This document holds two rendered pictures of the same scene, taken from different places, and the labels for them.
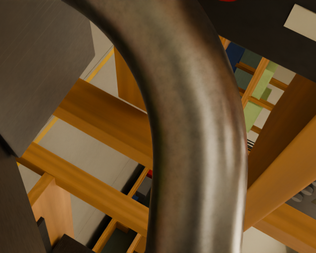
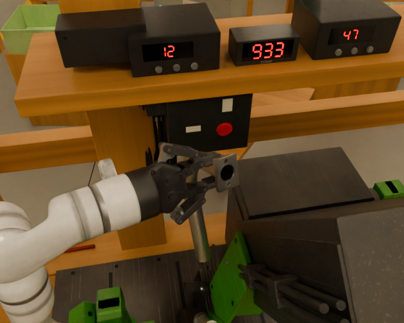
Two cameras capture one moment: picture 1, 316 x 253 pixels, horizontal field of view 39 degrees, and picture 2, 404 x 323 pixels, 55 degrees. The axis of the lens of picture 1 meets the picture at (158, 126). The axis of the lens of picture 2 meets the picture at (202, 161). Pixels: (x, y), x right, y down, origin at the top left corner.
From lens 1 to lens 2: 0.62 m
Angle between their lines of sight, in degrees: 62
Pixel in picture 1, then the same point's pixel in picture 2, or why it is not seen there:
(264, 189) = (348, 77)
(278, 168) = (316, 83)
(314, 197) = (362, 43)
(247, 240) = not seen: outside the picture
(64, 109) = not seen: outside the picture
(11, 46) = (290, 188)
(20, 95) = (322, 189)
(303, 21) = (227, 107)
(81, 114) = not seen: outside the picture
